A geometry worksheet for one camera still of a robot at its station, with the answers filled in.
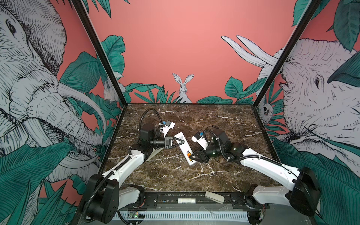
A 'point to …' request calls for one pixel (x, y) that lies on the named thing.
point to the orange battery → (189, 154)
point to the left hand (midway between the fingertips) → (182, 143)
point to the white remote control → (185, 147)
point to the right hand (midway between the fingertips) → (190, 155)
